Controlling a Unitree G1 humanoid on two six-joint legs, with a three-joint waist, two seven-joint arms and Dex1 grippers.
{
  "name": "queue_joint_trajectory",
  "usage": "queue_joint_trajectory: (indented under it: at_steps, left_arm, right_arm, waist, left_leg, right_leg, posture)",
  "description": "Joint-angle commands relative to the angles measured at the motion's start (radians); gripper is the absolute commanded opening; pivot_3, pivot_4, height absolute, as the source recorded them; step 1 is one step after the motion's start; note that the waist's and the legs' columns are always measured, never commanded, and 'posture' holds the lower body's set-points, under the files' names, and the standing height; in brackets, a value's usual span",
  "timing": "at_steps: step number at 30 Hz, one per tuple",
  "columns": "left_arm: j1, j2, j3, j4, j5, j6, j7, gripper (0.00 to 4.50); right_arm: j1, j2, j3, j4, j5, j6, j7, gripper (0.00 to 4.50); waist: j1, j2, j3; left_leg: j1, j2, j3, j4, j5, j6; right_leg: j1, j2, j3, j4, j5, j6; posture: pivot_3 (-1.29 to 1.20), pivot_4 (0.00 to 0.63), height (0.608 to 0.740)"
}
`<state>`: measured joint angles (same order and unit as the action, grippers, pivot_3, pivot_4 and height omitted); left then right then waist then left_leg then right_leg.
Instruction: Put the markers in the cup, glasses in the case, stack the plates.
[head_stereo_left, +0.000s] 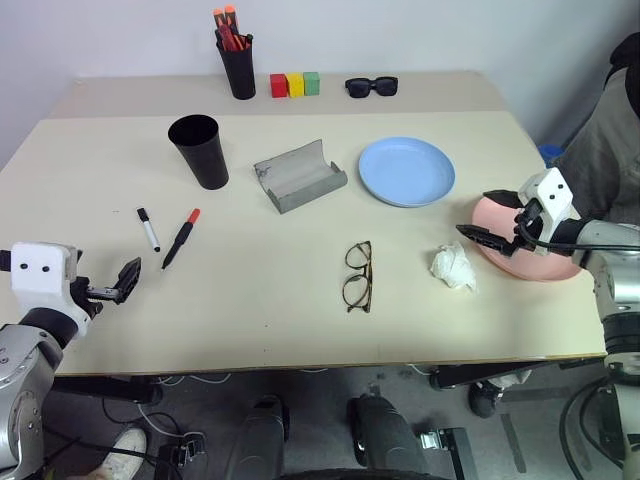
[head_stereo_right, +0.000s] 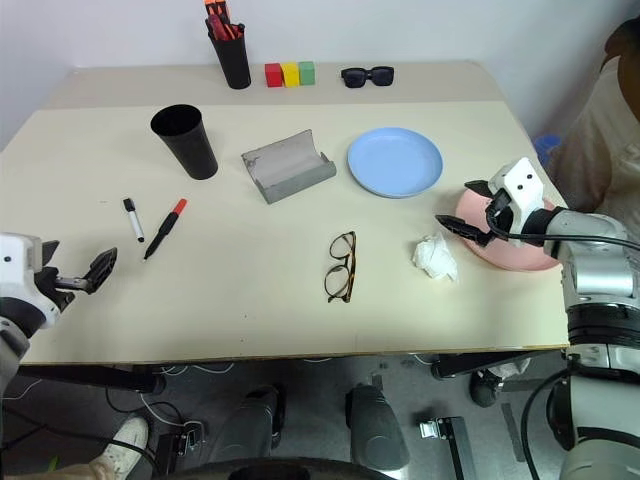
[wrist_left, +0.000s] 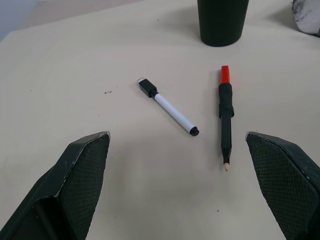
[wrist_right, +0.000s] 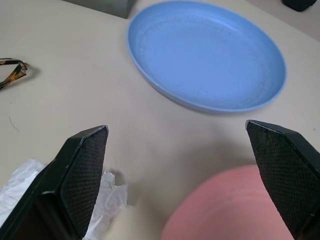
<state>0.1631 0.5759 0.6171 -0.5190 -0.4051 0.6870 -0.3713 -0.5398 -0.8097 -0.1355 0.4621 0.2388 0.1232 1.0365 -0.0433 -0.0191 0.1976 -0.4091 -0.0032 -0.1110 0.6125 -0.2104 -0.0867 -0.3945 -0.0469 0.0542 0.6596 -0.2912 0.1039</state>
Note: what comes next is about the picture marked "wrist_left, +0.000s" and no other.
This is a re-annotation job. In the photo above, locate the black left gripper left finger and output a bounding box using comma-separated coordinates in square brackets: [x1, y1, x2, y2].
[0, 130, 111, 240]

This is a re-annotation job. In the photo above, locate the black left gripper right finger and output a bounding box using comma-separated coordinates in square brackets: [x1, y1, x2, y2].
[245, 131, 320, 240]

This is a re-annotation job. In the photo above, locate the black pen with red end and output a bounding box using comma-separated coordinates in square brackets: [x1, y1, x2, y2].
[217, 65, 236, 172]

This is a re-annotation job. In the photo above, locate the white marker with black cap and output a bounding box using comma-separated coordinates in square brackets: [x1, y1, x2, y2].
[136, 77, 200, 137]

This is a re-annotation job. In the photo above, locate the white crumpled object with smudges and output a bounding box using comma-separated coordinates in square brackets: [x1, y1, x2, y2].
[291, 0, 320, 35]

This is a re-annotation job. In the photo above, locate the black cylindrical pen holder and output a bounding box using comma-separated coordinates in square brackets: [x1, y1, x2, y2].
[196, 0, 249, 48]

